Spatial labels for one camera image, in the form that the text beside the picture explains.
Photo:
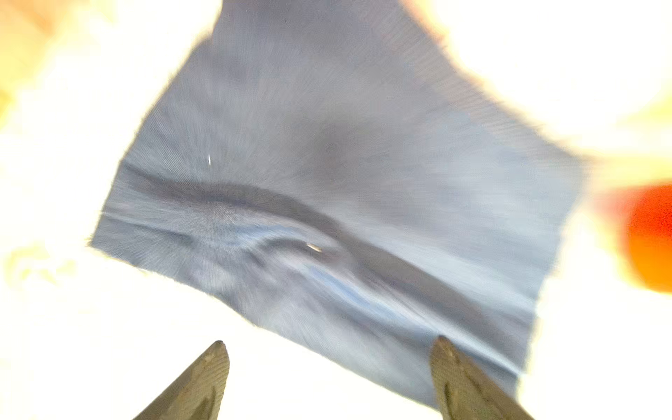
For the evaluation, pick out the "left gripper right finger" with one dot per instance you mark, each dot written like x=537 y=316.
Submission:
x=464 y=392

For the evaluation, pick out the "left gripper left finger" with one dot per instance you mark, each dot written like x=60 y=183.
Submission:
x=197 y=393

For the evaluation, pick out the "dark blue denim trousers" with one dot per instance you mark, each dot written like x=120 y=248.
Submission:
x=322 y=169

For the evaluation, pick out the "red pencil cup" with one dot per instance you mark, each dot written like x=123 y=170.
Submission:
x=648 y=238

